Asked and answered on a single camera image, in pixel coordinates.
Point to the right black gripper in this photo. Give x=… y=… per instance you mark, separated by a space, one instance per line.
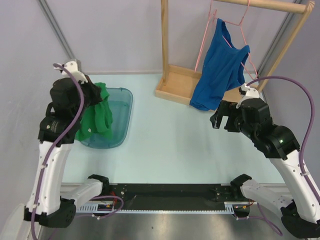
x=226 y=108

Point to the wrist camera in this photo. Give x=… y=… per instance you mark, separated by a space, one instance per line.
x=74 y=68
x=247 y=92

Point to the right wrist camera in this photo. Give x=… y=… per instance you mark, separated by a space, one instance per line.
x=247 y=92

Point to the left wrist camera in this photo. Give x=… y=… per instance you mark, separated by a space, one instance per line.
x=74 y=68

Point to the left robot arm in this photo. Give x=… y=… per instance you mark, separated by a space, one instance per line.
x=57 y=132

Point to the green tank top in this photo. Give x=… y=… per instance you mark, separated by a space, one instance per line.
x=97 y=119

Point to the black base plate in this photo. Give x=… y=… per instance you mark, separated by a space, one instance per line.
x=175 y=197

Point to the teal plastic bin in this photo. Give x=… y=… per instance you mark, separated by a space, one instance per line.
x=120 y=102

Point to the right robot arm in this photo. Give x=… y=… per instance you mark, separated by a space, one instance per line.
x=300 y=213

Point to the wooden clothes rack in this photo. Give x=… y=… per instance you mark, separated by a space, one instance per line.
x=178 y=83

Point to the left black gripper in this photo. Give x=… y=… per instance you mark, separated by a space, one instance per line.
x=95 y=88

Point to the aluminium frame post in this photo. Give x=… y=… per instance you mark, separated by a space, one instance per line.
x=49 y=15

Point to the blue tank top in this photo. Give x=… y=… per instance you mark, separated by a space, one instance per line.
x=223 y=70

